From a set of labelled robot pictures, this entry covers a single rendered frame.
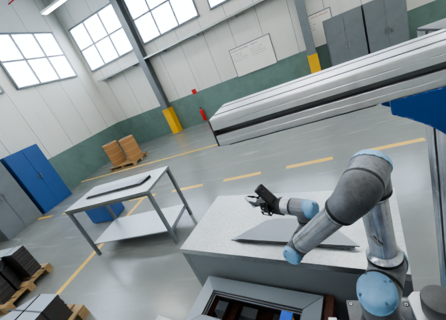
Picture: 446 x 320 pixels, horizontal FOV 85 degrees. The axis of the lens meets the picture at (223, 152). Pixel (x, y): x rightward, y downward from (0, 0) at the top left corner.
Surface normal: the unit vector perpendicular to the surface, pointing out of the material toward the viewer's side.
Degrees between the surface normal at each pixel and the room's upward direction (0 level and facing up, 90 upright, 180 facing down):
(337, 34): 90
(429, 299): 0
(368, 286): 7
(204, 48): 90
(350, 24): 90
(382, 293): 7
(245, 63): 90
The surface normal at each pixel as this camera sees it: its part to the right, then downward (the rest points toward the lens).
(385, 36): -0.26, 0.44
